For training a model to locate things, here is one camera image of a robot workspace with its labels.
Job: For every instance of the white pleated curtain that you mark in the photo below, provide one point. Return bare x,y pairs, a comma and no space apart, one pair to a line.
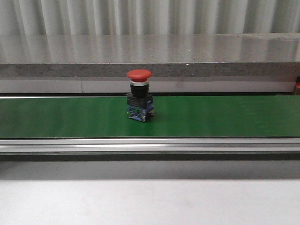
122,17

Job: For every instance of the red mushroom push button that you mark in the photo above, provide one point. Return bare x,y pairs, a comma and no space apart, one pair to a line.
139,101

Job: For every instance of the grey stone countertop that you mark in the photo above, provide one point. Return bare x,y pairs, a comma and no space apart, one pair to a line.
180,63

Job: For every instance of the aluminium conveyor frame rail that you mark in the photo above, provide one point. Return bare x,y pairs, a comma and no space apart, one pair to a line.
76,146

